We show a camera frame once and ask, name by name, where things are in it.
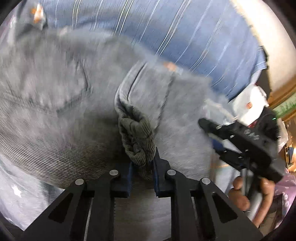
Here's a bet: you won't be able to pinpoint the grey denim pants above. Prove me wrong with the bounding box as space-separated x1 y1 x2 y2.
1 26 220 188

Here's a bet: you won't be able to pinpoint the right hand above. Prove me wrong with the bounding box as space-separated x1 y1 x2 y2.
228 176 275 227

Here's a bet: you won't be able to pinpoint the white paper shopping bag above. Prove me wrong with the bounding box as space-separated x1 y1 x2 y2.
228 84 269 126

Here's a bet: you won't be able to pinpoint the pink patterned garment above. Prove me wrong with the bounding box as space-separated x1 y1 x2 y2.
274 169 296 227

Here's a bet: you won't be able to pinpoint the grey patterned bed sheet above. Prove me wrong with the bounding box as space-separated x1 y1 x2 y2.
0 0 241 241

